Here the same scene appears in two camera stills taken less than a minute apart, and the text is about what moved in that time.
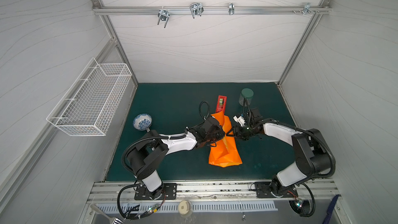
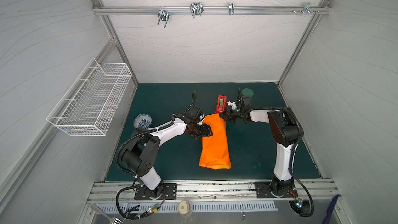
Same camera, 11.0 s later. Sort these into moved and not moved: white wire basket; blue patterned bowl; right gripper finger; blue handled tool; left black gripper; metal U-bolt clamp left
Moved: left black gripper; right gripper finger
Not moved: blue patterned bowl; white wire basket; blue handled tool; metal U-bolt clamp left
